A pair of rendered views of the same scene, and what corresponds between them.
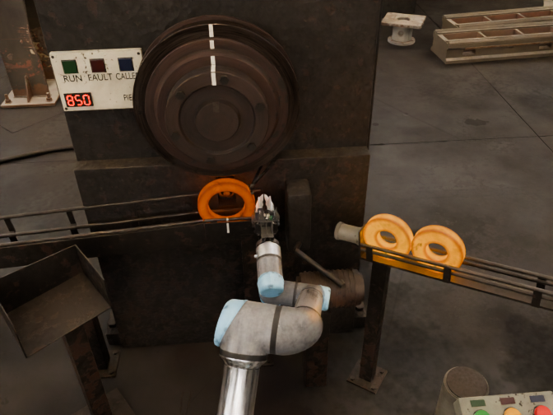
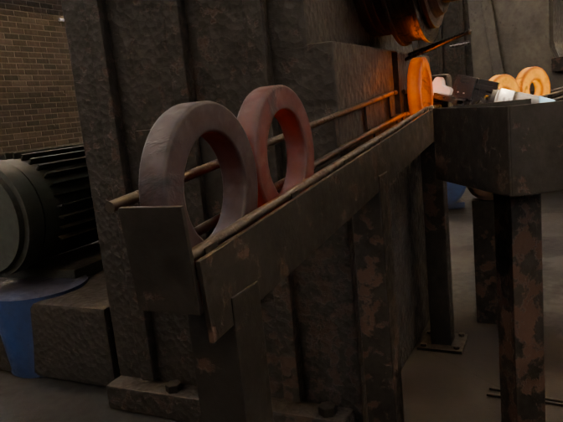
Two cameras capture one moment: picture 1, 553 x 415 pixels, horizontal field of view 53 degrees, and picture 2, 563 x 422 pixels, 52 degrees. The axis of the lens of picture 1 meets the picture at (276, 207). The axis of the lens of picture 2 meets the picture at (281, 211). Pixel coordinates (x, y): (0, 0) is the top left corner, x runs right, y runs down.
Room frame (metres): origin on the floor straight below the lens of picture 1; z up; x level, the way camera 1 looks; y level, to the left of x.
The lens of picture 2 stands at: (1.02, 1.75, 0.75)
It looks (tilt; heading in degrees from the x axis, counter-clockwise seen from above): 10 degrees down; 300
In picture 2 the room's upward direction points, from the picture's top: 6 degrees counter-clockwise
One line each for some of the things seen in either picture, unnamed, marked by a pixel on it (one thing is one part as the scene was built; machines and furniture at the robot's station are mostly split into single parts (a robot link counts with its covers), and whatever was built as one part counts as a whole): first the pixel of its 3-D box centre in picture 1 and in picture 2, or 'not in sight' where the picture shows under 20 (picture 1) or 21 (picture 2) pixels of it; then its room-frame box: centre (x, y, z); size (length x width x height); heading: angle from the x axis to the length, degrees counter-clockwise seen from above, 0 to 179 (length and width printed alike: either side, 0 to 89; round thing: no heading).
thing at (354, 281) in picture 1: (327, 328); (493, 237); (1.35, -0.18, 0.27); 0.22 x 0.13 x 0.53; 94
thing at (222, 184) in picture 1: (226, 203); (420, 92); (1.46, 0.16, 0.75); 0.18 x 0.03 x 0.18; 94
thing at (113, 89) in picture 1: (101, 80); not in sight; (1.55, 0.51, 1.15); 0.26 x 0.02 x 0.18; 94
